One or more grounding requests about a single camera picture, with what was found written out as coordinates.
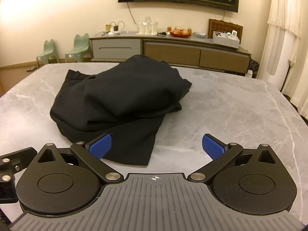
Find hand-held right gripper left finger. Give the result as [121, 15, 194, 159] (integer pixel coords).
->
[31, 133, 124, 184]

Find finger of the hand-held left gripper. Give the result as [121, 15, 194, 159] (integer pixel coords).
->
[0, 147, 37, 184]

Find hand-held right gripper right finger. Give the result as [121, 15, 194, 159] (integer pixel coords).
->
[187, 133, 281, 183]

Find black pants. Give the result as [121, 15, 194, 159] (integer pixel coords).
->
[50, 54, 192, 166]

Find black trash bag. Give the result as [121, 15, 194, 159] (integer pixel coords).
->
[246, 55, 260, 79]

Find white cylinder appliance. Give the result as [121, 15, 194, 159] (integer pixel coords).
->
[257, 25, 290, 90]

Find green child chair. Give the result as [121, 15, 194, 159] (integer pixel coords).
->
[65, 34, 92, 63]
[36, 39, 59, 68]

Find grey brown sideboard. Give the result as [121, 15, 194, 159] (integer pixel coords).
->
[89, 31, 252, 75]

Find white storage basket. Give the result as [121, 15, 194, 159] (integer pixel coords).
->
[212, 30, 240, 49]

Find red fruit bowl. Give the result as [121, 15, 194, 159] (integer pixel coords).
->
[170, 28, 192, 38]

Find wooden framed board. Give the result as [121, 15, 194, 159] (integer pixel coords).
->
[208, 18, 244, 45]

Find glass cup set on tray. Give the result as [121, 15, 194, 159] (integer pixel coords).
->
[135, 17, 160, 35]

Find white curtain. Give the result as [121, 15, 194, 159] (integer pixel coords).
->
[259, 0, 308, 97]

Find black wall cable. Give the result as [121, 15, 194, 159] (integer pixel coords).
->
[127, 3, 137, 25]

